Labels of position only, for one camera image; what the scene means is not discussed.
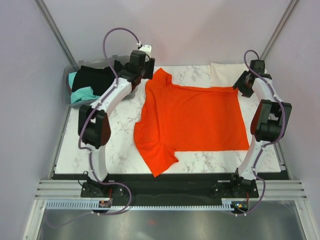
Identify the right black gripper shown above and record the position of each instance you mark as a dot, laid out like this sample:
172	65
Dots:
247	93

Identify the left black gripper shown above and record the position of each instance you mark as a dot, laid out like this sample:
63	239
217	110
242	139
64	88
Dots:
151	66

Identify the orange t-shirt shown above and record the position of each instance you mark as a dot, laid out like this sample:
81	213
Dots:
177	118

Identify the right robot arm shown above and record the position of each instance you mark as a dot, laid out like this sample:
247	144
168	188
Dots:
267	127

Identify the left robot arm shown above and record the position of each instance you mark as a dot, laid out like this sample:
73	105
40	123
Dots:
93	120

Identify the cream folded cloth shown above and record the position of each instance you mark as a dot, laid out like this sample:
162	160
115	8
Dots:
226	75

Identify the clear plastic storage bin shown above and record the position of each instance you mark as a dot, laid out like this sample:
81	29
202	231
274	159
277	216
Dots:
98	64

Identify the black garment in bin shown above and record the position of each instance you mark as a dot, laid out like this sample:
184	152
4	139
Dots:
99	79

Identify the teal garment in bin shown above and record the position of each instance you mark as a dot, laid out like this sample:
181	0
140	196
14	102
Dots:
82	94

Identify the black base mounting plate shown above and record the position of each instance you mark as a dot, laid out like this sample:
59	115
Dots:
168	188

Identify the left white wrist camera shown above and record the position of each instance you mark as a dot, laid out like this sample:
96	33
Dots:
145	48

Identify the right aluminium frame post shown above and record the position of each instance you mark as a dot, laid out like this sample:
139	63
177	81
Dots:
279	28

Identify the aluminium frame post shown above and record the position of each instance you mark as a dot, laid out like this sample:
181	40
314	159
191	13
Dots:
279	28
55	30

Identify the left aluminium frame post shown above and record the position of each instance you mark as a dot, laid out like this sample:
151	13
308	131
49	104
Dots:
55	30

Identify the white slotted cable duct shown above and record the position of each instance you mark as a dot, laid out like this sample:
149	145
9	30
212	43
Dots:
99	205

